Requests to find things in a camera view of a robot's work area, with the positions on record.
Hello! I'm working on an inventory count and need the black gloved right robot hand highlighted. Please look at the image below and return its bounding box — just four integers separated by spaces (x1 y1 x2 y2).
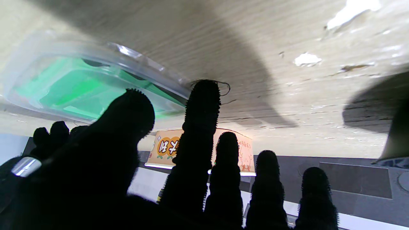
0 121 89 205

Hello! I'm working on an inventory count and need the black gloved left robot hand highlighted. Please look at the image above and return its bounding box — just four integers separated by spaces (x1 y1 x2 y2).
13 80 339 230

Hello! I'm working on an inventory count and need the clear plastic lid green inside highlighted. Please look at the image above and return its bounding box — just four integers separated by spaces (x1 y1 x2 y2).
3 42 192 124

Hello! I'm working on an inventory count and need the white paper food container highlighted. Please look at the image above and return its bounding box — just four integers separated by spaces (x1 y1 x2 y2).
144 128 256 176

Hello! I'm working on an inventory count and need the white dough scrap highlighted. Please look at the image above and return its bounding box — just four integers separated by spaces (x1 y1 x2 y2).
294 53 322 67

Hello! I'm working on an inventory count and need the black cast iron pan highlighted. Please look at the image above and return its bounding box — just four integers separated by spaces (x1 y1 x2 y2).
371 96 409 169

